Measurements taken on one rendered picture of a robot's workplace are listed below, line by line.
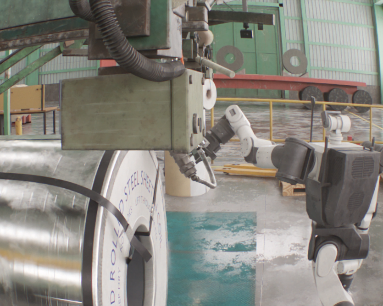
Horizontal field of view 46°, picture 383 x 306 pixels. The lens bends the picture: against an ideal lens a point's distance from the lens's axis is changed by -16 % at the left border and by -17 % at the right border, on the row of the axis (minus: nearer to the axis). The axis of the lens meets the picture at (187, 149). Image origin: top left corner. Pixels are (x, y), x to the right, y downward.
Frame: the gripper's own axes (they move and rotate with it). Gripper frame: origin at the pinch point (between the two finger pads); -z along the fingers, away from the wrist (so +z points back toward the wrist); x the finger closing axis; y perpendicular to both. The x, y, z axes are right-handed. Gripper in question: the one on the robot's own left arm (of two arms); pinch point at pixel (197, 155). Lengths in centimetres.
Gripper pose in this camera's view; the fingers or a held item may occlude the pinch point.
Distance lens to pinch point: 226.1
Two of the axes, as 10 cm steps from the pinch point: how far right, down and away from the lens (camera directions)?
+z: 7.4, -6.7, 0.5
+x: -6.5, -6.8, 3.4
